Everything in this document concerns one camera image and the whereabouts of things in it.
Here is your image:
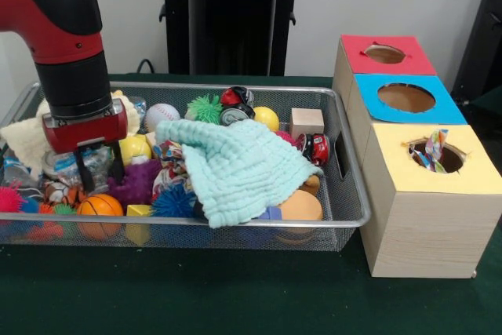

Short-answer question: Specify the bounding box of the shallow clear mesh bin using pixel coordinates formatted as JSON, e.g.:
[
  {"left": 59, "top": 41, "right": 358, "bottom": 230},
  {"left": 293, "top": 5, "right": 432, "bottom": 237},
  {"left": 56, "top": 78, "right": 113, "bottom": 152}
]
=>
[{"left": 0, "top": 78, "right": 372, "bottom": 253}]

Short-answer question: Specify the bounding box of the white toy baseball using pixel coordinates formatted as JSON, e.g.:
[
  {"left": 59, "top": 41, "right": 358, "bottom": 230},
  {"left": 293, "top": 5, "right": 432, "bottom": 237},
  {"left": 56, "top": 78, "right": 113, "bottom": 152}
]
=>
[{"left": 144, "top": 103, "right": 181, "bottom": 132}]

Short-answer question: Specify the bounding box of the orange toy basketball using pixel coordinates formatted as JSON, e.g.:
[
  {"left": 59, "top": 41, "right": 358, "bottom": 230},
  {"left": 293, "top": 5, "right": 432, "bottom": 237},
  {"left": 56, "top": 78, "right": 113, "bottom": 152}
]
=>
[{"left": 76, "top": 194, "right": 124, "bottom": 240}]

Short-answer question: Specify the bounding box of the green spiky ball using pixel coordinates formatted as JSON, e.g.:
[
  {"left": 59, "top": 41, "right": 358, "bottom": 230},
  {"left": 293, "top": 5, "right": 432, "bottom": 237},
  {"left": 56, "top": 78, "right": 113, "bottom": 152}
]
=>
[{"left": 188, "top": 94, "right": 224, "bottom": 126}]

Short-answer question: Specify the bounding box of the yellow ball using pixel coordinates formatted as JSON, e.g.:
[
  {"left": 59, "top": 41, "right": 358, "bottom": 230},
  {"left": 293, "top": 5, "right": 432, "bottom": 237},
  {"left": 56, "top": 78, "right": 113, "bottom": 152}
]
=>
[
  {"left": 119, "top": 134, "right": 154, "bottom": 167},
  {"left": 253, "top": 106, "right": 281, "bottom": 133}
]

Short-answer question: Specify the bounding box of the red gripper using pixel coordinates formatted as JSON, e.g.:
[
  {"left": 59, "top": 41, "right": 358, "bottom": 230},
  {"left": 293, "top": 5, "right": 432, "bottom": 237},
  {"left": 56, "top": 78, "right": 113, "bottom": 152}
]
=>
[{"left": 42, "top": 98, "right": 129, "bottom": 194}]

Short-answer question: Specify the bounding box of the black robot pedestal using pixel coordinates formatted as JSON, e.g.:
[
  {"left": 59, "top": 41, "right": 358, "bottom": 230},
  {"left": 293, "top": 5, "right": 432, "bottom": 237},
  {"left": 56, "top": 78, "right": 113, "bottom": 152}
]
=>
[{"left": 151, "top": 0, "right": 316, "bottom": 77}]

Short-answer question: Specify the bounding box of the clear plastic packet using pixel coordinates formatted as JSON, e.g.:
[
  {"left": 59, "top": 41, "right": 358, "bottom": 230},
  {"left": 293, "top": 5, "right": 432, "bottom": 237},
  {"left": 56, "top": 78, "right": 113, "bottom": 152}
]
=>
[{"left": 43, "top": 147, "right": 115, "bottom": 188}]

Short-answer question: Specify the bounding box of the pink spiky ball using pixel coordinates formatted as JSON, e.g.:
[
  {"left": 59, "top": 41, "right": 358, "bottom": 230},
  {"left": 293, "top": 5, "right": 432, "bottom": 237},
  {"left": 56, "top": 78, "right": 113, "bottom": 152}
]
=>
[{"left": 0, "top": 184, "right": 26, "bottom": 214}]

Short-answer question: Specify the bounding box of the small wooden cube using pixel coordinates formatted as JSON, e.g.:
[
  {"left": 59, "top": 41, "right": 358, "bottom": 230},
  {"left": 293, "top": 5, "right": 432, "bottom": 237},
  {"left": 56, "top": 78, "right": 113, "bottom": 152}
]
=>
[{"left": 289, "top": 107, "right": 326, "bottom": 140}]

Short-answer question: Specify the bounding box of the black chair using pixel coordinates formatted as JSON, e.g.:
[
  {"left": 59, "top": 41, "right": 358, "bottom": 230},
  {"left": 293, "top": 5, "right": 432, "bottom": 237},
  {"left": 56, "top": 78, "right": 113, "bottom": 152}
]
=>
[{"left": 453, "top": 0, "right": 502, "bottom": 108}]

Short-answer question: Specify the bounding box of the colourful polka dot cloth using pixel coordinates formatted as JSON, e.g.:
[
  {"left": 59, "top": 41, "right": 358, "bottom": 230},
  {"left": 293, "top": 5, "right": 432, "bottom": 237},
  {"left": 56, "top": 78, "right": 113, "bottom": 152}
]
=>
[{"left": 412, "top": 127, "right": 449, "bottom": 173}]

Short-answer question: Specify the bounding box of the cream yellow cloth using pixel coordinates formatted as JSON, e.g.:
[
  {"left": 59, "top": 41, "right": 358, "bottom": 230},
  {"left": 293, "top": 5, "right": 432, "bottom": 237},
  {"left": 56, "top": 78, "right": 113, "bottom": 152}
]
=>
[{"left": 0, "top": 90, "right": 141, "bottom": 173}]

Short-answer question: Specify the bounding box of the peach orange ball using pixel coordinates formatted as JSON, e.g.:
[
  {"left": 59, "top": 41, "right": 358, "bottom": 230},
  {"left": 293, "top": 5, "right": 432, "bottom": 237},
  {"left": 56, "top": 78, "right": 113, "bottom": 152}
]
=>
[{"left": 277, "top": 190, "right": 324, "bottom": 226}]

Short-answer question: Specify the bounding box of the mint green cloth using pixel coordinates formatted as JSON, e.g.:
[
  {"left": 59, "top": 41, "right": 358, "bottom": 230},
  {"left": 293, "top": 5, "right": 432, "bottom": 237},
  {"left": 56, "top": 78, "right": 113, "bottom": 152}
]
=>
[{"left": 155, "top": 120, "right": 322, "bottom": 229}]

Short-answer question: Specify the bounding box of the wooden box with three holes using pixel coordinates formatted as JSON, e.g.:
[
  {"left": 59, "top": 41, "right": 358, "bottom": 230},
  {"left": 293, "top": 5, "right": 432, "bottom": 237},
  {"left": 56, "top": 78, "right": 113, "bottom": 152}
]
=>
[{"left": 333, "top": 35, "right": 502, "bottom": 279}]

